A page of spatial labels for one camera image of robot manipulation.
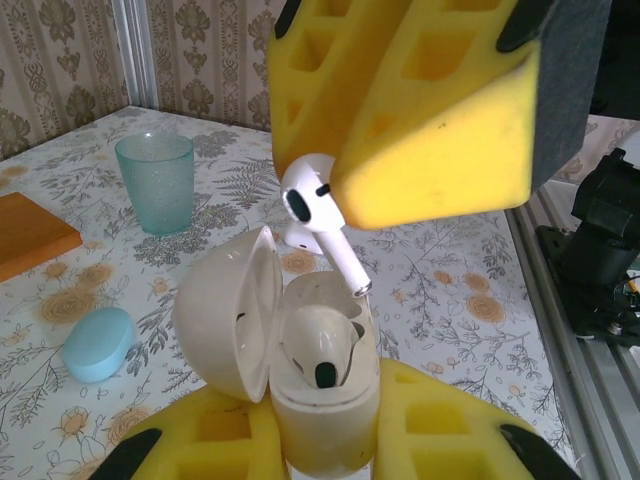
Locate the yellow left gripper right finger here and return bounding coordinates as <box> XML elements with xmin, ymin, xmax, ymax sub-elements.
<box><xmin>374</xmin><ymin>357</ymin><xmax>581</xmax><ymax>480</ymax></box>

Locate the long aluminium mounting rail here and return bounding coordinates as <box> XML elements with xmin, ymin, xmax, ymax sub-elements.
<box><xmin>504</xmin><ymin>189</ymin><xmax>640</xmax><ymax>480</ymax></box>

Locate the aluminium frame post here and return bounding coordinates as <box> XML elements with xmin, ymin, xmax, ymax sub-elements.
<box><xmin>117</xmin><ymin>0</ymin><xmax>164</xmax><ymax>111</ymax></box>

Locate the white rounded square earbud case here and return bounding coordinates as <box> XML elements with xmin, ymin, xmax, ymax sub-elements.
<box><xmin>171</xmin><ymin>225</ymin><xmax>382</xmax><ymax>476</ymax></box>

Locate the teal plastic cup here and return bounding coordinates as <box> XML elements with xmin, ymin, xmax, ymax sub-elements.
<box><xmin>114</xmin><ymin>133</ymin><xmax>196</xmax><ymax>237</ymax></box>

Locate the blue oval earbud case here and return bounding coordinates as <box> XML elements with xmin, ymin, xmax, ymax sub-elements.
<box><xmin>60</xmin><ymin>306</ymin><xmax>137</xmax><ymax>385</ymax></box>

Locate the wooden rack base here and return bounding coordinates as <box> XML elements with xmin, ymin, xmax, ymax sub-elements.
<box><xmin>0</xmin><ymin>191</ymin><xmax>85</xmax><ymax>285</ymax></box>

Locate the white stem earbud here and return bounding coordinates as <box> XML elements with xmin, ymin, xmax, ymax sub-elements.
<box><xmin>279</xmin><ymin>153</ymin><xmax>374</xmax><ymax>299</ymax></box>
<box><xmin>280</xmin><ymin>305</ymin><xmax>366</xmax><ymax>390</ymax></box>

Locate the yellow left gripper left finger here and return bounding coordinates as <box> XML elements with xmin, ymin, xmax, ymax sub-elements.
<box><xmin>97</xmin><ymin>379</ymin><xmax>289</xmax><ymax>480</ymax></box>

